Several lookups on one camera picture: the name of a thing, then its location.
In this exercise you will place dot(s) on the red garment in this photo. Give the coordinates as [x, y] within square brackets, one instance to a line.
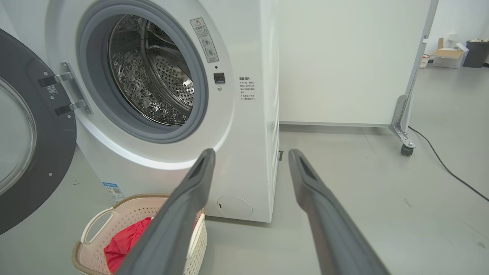
[122, 244]

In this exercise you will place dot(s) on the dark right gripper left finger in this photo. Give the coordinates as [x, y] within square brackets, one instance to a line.
[179, 221]

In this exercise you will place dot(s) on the grey warning sticker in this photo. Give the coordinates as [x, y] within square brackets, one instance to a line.
[204, 40]

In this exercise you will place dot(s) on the open cardboard box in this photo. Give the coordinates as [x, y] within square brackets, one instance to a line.
[449, 57]

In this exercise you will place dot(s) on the white partition with caster leg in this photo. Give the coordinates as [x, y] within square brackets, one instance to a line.
[344, 61]

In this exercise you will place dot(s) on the blue energy label sticker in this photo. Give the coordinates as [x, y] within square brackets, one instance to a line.
[114, 191]

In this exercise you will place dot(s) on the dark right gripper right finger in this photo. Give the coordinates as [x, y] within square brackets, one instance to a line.
[328, 229]

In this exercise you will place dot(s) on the black round glass machine door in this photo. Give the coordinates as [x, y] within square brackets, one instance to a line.
[49, 152]

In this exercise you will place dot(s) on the black waste bin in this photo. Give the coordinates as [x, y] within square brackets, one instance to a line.
[476, 53]

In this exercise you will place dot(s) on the small white basket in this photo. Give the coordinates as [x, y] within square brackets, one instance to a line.
[424, 62]

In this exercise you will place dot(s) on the white front-load washing machine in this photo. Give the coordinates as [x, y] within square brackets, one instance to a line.
[248, 133]

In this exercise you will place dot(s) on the cream perforated laundry basket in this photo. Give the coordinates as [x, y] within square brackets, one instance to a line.
[99, 236]

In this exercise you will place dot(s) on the metal door hinge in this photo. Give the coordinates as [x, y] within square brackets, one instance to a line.
[72, 91]

